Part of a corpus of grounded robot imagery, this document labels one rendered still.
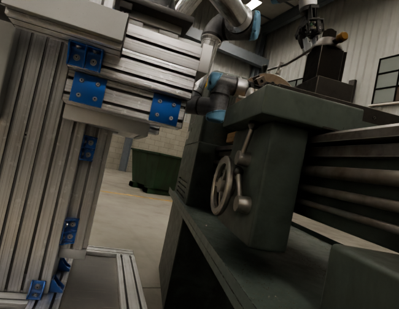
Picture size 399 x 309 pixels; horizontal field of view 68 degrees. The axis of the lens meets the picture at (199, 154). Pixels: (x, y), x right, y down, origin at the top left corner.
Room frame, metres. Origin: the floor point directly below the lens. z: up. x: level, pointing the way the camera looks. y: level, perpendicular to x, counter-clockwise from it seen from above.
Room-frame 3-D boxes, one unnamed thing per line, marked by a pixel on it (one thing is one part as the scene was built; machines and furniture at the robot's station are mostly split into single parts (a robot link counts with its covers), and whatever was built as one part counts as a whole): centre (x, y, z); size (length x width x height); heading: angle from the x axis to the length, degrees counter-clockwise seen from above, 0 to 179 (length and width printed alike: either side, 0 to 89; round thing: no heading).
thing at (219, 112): (1.17, -0.02, 0.98); 0.11 x 0.08 x 0.11; 64
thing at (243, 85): (1.17, -0.11, 1.09); 0.08 x 0.05 x 0.08; 8
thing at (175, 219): (1.81, -0.17, 0.43); 0.60 x 0.48 x 0.86; 10
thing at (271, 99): (0.75, -0.33, 0.90); 0.53 x 0.30 x 0.06; 100
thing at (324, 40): (0.79, -0.28, 1.14); 0.08 x 0.08 x 0.03
